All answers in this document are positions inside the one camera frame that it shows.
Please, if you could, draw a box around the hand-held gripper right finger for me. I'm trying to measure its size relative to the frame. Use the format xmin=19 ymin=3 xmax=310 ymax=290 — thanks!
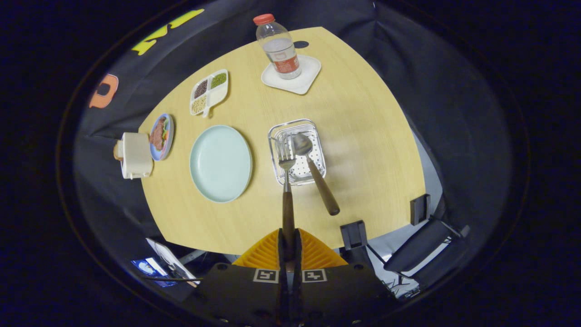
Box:
xmin=289 ymin=228 xmax=395 ymax=327

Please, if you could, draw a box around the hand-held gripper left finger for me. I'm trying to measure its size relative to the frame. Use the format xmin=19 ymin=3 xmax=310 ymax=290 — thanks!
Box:
xmin=193 ymin=228 xmax=291 ymax=327

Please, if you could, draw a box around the wooden handled metal fork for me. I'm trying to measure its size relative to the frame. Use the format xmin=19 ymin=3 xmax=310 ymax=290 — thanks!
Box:
xmin=276 ymin=136 xmax=297 ymax=255

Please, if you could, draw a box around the wooden handled metal spoon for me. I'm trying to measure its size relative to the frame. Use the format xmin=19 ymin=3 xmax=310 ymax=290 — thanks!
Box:
xmin=291 ymin=133 xmax=341 ymax=216

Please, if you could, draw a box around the black table clamp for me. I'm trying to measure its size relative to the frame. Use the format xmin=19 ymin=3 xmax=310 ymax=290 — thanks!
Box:
xmin=340 ymin=220 xmax=368 ymax=250
xmin=410 ymin=194 xmax=431 ymax=226

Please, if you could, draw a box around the white paper sheet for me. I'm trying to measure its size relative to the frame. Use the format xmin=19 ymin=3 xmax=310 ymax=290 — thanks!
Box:
xmin=145 ymin=238 xmax=200 ymax=287

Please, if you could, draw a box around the lit blue screen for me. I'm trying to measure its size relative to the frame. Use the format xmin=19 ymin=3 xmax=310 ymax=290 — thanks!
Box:
xmin=131 ymin=258 xmax=177 ymax=287

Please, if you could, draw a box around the black chair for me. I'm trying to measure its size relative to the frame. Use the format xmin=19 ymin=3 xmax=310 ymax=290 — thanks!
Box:
xmin=384 ymin=218 xmax=470 ymax=291

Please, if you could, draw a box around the perforated metal basket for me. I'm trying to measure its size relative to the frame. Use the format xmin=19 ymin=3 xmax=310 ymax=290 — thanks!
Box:
xmin=268 ymin=119 xmax=327 ymax=187

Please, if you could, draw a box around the light green plate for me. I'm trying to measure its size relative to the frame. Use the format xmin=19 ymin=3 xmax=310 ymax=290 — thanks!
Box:
xmin=189 ymin=125 xmax=253 ymax=203

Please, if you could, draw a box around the white toaster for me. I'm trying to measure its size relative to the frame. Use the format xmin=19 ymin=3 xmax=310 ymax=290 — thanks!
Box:
xmin=121 ymin=132 xmax=154 ymax=180

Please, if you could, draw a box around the blue plate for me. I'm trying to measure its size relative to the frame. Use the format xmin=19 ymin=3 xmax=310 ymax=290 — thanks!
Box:
xmin=149 ymin=113 xmax=175 ymax=162

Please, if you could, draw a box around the meat and vegetable food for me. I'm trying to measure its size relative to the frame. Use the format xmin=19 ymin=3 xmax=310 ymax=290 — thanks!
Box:
xmin=151 ymin=117 xmax=169 ymax=151

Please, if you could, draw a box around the white divided grain dish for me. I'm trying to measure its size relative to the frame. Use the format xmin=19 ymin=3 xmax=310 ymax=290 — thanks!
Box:
xmin=189 ymin=69 xmax=229 ymax=119

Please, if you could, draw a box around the white square coaster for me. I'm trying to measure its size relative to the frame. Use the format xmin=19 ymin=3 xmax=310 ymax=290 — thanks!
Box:
xmin=261 ymin=55 xmax=322 ymax=95

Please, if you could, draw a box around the red capped water bottle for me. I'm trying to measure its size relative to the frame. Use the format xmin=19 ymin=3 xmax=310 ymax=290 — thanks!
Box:
xmin=253 ymin=13 xmax=302 ymax=80

